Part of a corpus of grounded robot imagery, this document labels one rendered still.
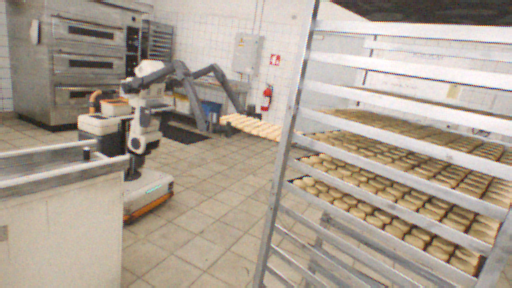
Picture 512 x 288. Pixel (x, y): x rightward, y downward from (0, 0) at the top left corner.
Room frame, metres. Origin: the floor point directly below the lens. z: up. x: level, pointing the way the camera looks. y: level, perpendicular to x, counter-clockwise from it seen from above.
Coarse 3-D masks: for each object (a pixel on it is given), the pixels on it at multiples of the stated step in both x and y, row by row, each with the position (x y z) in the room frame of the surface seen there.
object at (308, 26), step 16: (320, 0) 0.96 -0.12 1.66; (304, 16) 0.96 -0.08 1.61; (304, 32) 0.95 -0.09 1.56; (304, 48) 0.94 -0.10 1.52; (304, 64) 0.95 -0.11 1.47; (288, 96) 0.96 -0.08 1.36; (288, 112) 0.95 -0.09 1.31; (288, 128) 0.94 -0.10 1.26; (288, 144) 0.95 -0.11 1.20; (272, 192) 0.95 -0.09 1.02; (272, 208) 0.94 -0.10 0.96; (272, 224) 0.95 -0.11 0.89; (256, 272) 0.96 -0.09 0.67
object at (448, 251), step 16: (320, 192) 0.97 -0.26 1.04; (336, 192) 0.95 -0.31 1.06; (352, 208) 0.84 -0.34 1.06; (368, 208) 0.86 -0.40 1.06; (384, 224) 0.81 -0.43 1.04; (400, 224) 0.79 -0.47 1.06; (416, 240) 0.71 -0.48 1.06; (432, 240) 0.76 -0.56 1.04; (448, 240) 0.75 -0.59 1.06; (448, 256) 0.66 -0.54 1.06; (464, 256) 0.67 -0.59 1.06; (480, 256) 0.72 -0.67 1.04
